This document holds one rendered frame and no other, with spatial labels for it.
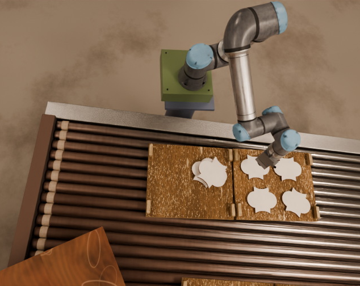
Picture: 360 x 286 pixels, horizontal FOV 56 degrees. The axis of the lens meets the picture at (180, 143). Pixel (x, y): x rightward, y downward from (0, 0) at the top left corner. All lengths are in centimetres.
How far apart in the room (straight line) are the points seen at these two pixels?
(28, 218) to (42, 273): 25
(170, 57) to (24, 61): 151
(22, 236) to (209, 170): 85
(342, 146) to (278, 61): 150
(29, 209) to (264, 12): 121
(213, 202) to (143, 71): 161
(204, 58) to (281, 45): 190
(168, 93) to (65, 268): 93
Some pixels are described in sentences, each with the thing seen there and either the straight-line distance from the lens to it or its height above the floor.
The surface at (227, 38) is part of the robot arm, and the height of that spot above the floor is 152.
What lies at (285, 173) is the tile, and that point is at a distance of 177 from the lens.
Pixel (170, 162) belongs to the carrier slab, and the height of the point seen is 94.
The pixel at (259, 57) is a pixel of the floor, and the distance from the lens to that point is 326.
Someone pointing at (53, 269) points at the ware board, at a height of 104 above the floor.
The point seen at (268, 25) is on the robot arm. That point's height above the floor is 157.
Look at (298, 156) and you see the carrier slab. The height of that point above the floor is 94.
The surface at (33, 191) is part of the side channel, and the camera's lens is 160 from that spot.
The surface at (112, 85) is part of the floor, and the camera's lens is 285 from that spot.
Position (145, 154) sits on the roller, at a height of 92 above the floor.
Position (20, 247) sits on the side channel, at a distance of 158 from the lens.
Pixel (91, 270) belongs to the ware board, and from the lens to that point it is 143.
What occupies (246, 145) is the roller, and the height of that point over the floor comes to 92.
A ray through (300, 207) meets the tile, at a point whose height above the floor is 95.
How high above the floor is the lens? 247
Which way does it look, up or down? 68 degrees down
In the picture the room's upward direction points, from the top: 25 degrees clockwise
